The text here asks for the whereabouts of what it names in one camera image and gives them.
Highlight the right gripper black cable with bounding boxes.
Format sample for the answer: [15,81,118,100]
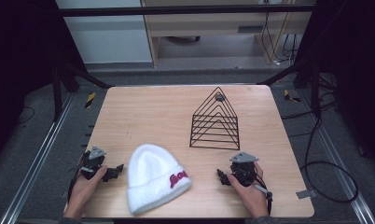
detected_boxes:
[253,169,274,217]

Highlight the black yellow striped tape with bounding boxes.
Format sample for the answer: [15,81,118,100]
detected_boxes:
[283,89,301,104]
[84,91,97,109]

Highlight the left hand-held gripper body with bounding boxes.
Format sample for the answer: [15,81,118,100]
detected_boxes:
[80,145,107,181]

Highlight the black wire triangular rack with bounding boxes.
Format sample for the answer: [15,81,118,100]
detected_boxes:
[188,86,242,151]

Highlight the person's left hand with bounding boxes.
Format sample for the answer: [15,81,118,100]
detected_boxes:
[63,165,108,219]

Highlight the aluminium floor rail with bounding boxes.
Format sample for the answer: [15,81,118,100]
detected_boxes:
[296,90,375,224]
[0,92,76,224]

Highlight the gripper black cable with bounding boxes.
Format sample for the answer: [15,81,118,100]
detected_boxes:
[253,169,274,217]
[66,151,88,203]

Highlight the black horizontal frame bar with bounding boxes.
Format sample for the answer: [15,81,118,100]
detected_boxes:
[58,4,316,18]

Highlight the person's right hand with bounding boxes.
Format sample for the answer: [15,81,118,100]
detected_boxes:
[227,162,270,219]

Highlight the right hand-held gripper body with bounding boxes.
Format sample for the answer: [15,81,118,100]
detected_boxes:
[229,151,260,188]

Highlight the white cabinet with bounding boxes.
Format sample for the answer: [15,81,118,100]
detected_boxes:
[55,0,154,65]

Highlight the white knitted beanie hat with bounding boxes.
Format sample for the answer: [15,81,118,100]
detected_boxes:
[126,143,193,217]

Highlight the light wooden desk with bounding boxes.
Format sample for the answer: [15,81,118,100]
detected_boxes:
[140,0,315,68]

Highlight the grey tape piece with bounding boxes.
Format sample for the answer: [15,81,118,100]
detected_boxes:
[295,189,318,200]

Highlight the bundle of hanging cables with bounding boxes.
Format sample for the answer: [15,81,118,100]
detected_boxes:
[260,11,300,67]

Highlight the long black floor cable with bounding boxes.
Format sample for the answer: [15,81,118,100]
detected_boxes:
[299,116,360,204]

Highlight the black metal stand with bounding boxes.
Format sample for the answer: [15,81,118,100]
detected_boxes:
[257,60,324,118]
[49,60,114,122]

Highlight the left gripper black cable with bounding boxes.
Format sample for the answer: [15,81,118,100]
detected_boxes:
[66,151,88,203]

